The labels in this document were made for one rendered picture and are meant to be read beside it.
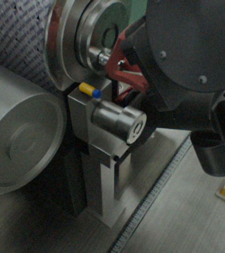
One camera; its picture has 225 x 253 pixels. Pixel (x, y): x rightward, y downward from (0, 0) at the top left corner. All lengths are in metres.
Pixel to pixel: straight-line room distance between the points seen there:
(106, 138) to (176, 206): 0.27
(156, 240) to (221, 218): 0.13
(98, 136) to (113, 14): 0.15
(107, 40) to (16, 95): 0.11
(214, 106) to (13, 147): 0.23
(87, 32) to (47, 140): 0.14
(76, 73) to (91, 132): 0.07
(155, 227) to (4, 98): 0.38
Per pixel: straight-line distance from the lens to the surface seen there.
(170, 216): 0.58
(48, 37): 0.28
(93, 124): 0.35
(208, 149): 0.40
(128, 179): 0.61
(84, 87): 0.29
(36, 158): 0.36
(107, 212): 0.56
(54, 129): 0.36
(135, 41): 0.21
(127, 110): 0.32
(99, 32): 0.30
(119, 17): 0.33
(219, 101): 0.37
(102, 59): 0.31
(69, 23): 0.29
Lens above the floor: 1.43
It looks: 50 degrees down
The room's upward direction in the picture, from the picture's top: straight up
